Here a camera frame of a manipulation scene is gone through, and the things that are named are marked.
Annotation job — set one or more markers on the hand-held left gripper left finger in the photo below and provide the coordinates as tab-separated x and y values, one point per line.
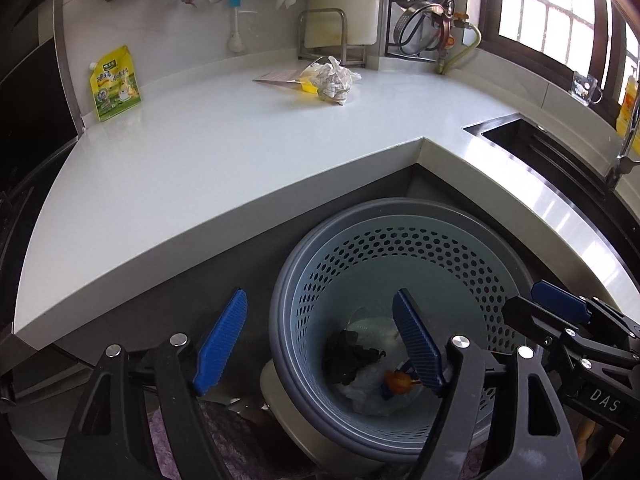
220	340

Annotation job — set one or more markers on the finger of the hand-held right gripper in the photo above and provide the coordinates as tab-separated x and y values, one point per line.
530	320
560	300

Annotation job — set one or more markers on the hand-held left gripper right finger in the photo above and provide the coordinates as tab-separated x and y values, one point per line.
417	345

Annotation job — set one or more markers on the orange snack wrapper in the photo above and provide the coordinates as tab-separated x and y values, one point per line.
397	382

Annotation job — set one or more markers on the dark cloth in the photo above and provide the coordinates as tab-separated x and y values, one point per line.
350	355

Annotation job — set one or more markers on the clear plastic bag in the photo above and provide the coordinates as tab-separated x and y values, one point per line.
365	392

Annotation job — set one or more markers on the grey perforated waste bin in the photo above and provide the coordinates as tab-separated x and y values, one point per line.
350	270

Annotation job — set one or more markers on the beige plastic base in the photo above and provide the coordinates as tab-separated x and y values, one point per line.
280	390

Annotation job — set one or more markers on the purple fuzzy cloth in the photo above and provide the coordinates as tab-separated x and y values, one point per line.
225	440

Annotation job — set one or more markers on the steel kitchen sink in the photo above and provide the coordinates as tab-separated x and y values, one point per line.
550	160

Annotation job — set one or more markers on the metal faucet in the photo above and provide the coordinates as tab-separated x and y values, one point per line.
622	160

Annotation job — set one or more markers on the yellow detergent bottle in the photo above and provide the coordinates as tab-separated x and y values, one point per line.
631	115

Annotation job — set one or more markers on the black gas stove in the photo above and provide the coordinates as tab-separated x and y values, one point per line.
10	220

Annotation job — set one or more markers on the small yellow packet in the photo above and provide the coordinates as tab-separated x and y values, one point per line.
310	87

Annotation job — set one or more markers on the yellow seasoning pouch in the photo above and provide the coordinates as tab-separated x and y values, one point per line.
115	87

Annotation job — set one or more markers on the crumpled white wrapper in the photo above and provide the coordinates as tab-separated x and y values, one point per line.
332	80

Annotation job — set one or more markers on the barred window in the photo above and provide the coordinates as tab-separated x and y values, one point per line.
550	10

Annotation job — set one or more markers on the red gas valve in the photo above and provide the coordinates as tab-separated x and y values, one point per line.
445	30

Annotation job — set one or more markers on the round metal pot lid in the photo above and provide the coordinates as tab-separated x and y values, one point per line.
417	35

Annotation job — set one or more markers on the white brush with blue band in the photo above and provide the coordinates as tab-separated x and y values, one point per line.
235	35

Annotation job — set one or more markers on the black range hood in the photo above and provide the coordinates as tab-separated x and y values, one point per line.
30	85

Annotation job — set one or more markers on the metal cutting board rack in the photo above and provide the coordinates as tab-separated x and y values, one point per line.
345	35

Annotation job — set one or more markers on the black dish rack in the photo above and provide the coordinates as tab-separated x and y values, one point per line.
387	20

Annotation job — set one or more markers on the white cutting board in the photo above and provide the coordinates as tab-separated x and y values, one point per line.
355	0

